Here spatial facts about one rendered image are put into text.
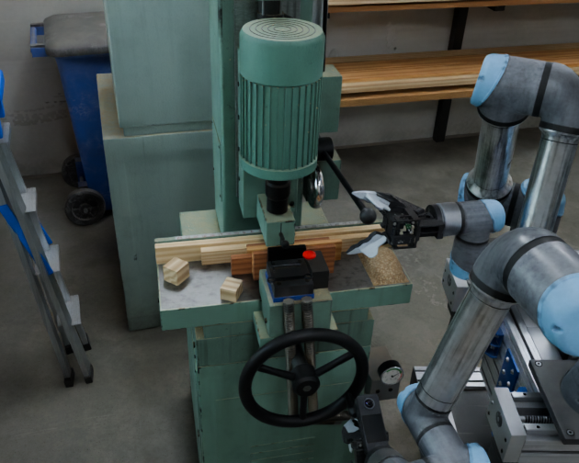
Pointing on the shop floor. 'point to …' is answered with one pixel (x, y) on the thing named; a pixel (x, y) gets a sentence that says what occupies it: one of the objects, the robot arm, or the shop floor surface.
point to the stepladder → (17, 198)
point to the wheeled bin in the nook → (80, 105)
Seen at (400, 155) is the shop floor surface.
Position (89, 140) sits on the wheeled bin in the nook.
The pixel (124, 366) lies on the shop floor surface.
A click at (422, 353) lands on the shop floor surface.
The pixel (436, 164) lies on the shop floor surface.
